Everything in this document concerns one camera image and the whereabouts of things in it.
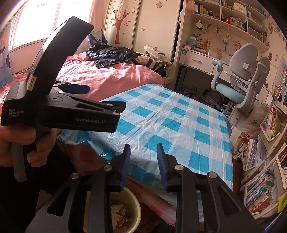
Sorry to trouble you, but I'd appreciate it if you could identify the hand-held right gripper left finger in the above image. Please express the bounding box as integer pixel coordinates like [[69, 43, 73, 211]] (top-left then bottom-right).
[[25, 143, 131, 233]]

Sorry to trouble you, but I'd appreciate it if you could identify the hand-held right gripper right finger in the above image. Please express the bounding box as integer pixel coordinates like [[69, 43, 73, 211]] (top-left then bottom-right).
[[156, 143, 263, 233]]

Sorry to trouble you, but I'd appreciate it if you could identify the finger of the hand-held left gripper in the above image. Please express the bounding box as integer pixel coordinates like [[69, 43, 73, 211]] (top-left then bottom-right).
[[37, 88, 126, 133], [54, 82, 90, 94]]

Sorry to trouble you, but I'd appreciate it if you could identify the yellow plastic bin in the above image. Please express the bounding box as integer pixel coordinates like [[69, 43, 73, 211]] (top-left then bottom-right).
[[84, 186, 142, 233]]

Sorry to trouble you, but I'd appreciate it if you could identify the orange red snack packet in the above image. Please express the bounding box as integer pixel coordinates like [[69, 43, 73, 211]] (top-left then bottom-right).
[[114, 215, 131, 228]]

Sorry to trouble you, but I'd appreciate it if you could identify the person's left hand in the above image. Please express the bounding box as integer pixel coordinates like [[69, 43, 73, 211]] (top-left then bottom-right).
[[0, 125, 63, 167]]

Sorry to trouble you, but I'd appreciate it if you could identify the pink bed cover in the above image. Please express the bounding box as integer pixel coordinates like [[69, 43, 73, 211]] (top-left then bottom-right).
[[0, 51, 165, 106]]

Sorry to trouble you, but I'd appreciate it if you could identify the bright window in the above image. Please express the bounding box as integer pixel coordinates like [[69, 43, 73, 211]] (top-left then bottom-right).
[[9, 0, 95, 48]]

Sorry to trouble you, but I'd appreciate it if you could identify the blue white checkered tablecloth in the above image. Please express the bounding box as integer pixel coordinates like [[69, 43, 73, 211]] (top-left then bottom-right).
[[56, 83, 234, 227]]

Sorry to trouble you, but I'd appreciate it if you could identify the pink printed curtain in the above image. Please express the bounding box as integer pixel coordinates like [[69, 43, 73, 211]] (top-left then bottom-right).
[[87, 0, 110, 48], [0, 27, 14, 89]]

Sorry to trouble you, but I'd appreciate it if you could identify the black puffer jacket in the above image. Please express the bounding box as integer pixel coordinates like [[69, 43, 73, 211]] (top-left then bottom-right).
[[86, 45, 140, 69]]

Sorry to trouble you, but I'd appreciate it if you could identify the person's black clothing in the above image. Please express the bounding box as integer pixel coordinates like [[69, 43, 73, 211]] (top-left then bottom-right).
[[0, 141, 77, 233]]

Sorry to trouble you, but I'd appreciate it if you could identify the beige navy striped cloth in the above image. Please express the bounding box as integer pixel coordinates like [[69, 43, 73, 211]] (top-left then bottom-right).
[[132, 55, 167, 77]]

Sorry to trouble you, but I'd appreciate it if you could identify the white tote bag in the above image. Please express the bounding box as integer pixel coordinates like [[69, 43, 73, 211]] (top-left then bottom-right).
[[143, 45, 173, 65]]

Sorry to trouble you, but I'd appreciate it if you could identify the stack of spiral notebooks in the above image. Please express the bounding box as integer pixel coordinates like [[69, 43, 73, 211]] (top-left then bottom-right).
[[243, 137, 268, 171]]

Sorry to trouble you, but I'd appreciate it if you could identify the wardrobe with tree print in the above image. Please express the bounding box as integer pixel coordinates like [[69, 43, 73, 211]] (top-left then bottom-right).
[[103, 0, 182, 59]]

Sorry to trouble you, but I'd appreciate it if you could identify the beige tote bag tree print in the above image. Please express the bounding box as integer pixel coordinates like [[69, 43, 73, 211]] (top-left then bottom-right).
[[231, 105, 269, 137]]

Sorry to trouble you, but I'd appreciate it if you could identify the row of colourful books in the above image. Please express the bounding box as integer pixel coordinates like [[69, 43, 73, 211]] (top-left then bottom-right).
[[245, 172, 276, 212]]

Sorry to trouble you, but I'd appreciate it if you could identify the white bookshelf cart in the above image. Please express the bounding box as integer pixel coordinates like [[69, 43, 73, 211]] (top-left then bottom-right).
[[239, 99, 287, 215]]

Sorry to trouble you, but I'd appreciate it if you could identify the white desk with shelves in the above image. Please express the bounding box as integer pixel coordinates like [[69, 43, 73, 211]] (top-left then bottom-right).
[[173, 0, 272, 90]]

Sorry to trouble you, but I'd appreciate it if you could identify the row of upright books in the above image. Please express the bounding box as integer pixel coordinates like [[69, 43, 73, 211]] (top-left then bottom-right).
[[268, 105, 281, 137]]

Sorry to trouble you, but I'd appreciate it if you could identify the yellow book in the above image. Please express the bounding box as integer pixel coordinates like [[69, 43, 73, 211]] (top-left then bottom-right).
[[277, 193, 287, 213]]

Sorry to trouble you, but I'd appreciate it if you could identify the blue picture book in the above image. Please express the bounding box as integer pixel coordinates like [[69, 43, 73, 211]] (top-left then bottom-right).
[[265, 220, 281, 233]]

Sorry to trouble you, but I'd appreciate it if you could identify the grey desk chair blue seat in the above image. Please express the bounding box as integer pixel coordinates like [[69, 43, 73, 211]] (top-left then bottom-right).
[[211, 43, 271, 117]]

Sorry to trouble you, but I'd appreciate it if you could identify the yellow blue hanging toy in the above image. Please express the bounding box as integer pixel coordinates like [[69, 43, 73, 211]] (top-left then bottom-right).
[[222, 32, 231, 53]]

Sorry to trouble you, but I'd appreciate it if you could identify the canvas bag with red straps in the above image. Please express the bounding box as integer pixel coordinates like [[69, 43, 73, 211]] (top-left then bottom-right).
[[233, 132, 249, 157]]

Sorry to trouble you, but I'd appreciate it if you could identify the wall poster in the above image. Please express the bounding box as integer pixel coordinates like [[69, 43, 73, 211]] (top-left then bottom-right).
[[272, 56, 287, 99]]

